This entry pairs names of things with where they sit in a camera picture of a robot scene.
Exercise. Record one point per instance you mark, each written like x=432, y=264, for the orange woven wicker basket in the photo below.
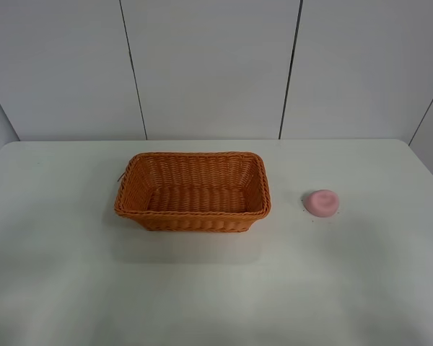
x=222, y=192

